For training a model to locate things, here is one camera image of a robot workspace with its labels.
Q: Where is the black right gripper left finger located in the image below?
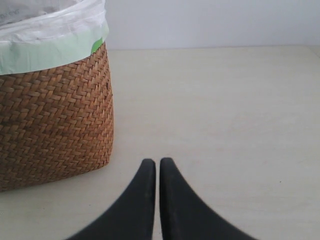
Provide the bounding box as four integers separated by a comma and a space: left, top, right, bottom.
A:
69, 159, 156, 240

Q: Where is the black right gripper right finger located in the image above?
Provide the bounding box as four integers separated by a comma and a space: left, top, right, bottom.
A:
159, 157, 254, 240

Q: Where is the woven brown waste basket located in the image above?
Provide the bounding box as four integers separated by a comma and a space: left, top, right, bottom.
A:
0, 43, 114, 192

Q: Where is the white plastic bin liner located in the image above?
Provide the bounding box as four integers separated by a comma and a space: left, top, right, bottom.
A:
0, 0, 109, 75

